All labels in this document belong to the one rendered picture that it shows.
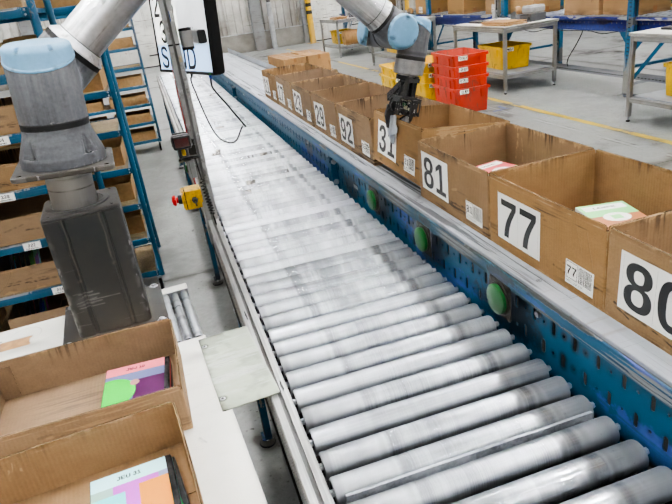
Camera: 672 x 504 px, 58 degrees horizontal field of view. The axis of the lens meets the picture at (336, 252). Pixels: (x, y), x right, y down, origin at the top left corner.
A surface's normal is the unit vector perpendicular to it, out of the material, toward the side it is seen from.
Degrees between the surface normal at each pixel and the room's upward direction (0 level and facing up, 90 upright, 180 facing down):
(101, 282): 90
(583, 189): 90
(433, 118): 90
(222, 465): 0
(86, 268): 90
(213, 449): 0
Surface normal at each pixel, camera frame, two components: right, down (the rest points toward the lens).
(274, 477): -0.12, -0.91
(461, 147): 0.30, 0.35
